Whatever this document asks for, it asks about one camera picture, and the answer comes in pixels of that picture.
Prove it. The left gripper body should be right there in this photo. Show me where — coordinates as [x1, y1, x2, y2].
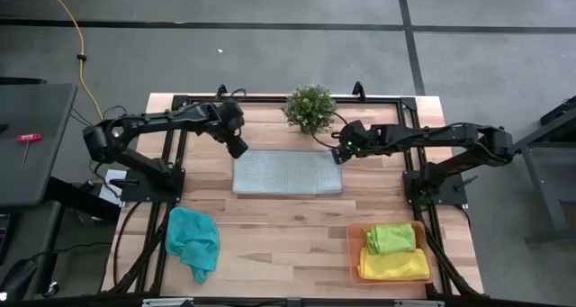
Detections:
[206, 100, 248, 140]

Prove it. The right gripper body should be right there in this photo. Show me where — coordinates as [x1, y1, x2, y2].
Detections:
[329, 145, 351, 166]

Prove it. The grey microfiber towel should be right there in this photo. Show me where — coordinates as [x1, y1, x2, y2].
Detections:
[230, 149, 345, 196]

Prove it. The green microfiber towel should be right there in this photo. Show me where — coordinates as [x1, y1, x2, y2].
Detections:
[363, 222, 418, 256]

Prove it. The orange plastic bin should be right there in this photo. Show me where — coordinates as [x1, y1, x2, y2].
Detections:
[345, 221, 435, 286]

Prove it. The yellow microfiber towel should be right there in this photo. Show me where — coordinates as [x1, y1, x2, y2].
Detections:
[355, 247, 431, 282]

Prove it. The turquoise microfiber towel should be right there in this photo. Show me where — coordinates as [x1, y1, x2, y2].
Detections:
[164, 206, 221, 286]

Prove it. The potted plant in black pot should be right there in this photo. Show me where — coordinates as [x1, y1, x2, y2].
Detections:
[283, 83, 339, 136]

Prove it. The white paper sheet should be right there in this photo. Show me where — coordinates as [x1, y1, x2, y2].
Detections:
[97, 168, 128, 208]

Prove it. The silver aluminium bar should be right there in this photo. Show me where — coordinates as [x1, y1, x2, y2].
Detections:
[141, 297, 195, 307]
[392, 299, 446, 307]

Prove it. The dark grey desk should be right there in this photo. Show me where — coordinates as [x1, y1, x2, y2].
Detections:
[0, 82, 79, 210]

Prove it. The grey metal table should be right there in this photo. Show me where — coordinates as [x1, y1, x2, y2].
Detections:
[495, 94, 576, 246]

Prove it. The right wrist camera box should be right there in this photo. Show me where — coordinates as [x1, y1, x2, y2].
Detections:
[337, 119, 368, 155]

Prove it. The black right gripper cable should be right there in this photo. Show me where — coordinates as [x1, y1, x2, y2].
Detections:
[310, 111, 350, 150]

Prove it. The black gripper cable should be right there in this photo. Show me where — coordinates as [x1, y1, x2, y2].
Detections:
[310, 111, 350, 150]
[215, 87, 248, 104]

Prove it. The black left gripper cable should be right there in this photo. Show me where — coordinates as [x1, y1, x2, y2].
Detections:
[215, 87, 248, 104]

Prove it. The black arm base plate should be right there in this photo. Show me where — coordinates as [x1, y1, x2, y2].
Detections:
[401, 168, 470, 206]
[118, 166, 186, 204]

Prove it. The yellow cable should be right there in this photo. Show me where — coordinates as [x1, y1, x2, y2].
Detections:
[42, 0, 105, 122]

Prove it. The red T-handle hex key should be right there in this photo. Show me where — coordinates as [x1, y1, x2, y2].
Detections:
[14, 132, 45, 171]

